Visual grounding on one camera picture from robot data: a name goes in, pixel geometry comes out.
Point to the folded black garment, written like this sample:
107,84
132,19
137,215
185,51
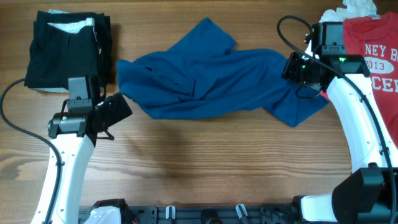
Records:
69,45

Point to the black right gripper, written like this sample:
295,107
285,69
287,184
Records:
292,68

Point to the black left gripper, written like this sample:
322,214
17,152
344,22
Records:
117,109

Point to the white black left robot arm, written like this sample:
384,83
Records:
73,134

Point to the red printed t-shirt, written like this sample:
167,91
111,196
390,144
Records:
376,41

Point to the blue polo shirt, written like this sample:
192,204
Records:
203,76

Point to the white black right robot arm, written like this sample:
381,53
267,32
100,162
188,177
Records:
369,194

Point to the white crumpled cloth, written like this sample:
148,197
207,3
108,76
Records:
353,9

